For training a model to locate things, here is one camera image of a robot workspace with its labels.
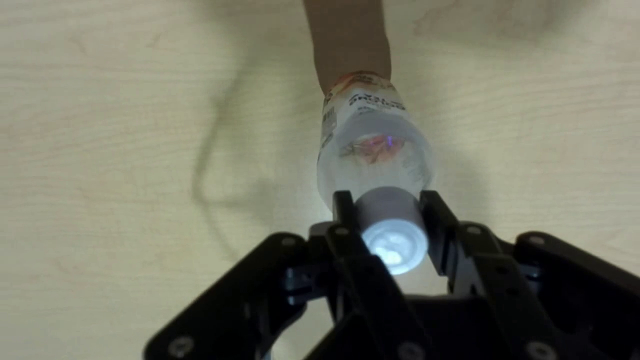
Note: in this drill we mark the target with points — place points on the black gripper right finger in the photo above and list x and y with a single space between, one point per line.
533 293

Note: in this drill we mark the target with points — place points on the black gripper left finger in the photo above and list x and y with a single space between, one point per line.
320 293

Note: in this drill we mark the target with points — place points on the clear plastic bottle white cap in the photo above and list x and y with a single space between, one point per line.
372 146

